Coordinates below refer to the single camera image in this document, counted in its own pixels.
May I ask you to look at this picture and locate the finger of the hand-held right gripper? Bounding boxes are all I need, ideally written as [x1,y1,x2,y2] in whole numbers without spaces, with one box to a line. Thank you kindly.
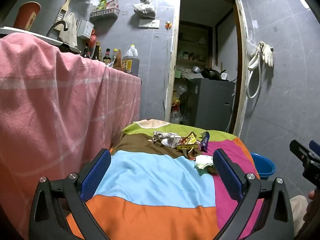
[309,140,320,156]
[289,139,320,188]

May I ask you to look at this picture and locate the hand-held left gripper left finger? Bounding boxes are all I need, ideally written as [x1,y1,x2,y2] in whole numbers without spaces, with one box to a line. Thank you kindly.
[28,149,112,240]

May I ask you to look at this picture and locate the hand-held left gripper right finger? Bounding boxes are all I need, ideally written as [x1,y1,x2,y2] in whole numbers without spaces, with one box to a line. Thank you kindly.
[212,149,295,240]

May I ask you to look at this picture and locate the white green wrapper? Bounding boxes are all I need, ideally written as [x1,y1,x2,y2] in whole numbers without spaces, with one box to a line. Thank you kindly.
[194,154,214,175]

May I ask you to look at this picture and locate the blue plastic bucket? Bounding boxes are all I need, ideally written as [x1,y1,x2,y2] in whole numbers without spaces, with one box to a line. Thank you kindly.
[250,152,276,180]

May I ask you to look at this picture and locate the purple snack wrapper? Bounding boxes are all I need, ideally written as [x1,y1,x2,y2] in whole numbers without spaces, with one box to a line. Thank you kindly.
[199,131,210,152]

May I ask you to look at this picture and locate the yellow red carton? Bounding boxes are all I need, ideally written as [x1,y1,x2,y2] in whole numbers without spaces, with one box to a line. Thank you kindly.
[176,131,200,150]

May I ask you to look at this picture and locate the colourful striped blanket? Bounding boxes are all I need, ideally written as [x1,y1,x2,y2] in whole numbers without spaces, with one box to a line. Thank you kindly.
[66,119,265,240]

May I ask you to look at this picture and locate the person's beige trouser leg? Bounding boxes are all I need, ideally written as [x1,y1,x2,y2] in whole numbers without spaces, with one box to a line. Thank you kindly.
[290,195,309,237]

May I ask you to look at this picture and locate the dark grey cabinet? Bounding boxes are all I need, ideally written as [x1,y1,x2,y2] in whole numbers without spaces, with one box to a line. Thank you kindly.
[186,77,237,133]

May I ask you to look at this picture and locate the clear plastic jug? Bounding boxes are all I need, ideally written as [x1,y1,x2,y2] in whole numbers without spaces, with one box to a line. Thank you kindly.
[170,105,187,124]

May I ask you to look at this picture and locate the pink checked cloth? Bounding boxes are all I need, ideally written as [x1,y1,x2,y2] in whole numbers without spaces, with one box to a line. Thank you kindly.
[0,33,142,238]

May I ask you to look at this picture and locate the white rubber gloves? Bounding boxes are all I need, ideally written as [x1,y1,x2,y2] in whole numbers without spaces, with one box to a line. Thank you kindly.
[260,41,275,67]

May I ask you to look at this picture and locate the black wok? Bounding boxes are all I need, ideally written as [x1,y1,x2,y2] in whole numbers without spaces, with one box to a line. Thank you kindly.
[200,67,227,80]

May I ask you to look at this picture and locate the brown paper packet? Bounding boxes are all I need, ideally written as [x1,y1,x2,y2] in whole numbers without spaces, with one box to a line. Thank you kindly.
[113,50,125,68]

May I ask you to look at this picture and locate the soy sauce bottle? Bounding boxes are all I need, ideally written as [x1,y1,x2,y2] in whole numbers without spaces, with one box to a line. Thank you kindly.
[102,48,112,64]

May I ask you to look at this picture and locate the large cooking oil jug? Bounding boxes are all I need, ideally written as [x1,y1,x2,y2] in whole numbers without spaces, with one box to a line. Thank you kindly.
[122,44,139,73]

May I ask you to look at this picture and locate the tall dark glass bottle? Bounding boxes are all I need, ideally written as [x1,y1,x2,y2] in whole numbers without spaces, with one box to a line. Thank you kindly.
[91,41,102,61]

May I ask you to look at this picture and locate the wooden shelf unit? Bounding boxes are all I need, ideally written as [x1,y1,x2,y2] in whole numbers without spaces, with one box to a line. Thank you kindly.
[177,20,213,68]

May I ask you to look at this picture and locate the beige hanging cloth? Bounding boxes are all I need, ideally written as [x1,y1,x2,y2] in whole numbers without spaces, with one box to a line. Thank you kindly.
[58,12,78,49]

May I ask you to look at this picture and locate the black faucet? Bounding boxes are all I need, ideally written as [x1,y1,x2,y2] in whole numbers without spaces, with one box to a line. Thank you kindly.
[46,20,69,38]

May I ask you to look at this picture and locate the red paper cup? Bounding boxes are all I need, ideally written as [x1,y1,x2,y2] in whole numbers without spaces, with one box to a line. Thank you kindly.
[13,1,41,32]

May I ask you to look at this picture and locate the hanging white plastic bag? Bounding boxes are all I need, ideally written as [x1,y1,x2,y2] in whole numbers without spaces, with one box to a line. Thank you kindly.
[132,0,156,20]

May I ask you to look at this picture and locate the clear wall plastic bag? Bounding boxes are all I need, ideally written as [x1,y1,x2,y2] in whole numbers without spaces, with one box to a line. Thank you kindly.
[246,30,258,55]

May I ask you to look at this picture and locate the wooden door frame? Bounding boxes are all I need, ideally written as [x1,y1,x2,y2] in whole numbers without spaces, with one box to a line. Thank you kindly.
[164,0,247,138]

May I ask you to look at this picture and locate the grey wall box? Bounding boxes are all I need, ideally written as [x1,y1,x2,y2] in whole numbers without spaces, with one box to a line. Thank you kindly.
[77,19,95,40]

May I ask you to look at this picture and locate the white wall socket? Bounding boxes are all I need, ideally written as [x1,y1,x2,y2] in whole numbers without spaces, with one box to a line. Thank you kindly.
[138,19,160,30]

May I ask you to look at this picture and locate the grey wall shelf basket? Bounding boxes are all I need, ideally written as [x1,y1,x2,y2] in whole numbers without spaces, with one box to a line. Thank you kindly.
[89,9,120,23]

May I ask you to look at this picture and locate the wooden handled grater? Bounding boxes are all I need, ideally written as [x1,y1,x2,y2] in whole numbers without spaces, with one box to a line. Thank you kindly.
[54,0,73,32]

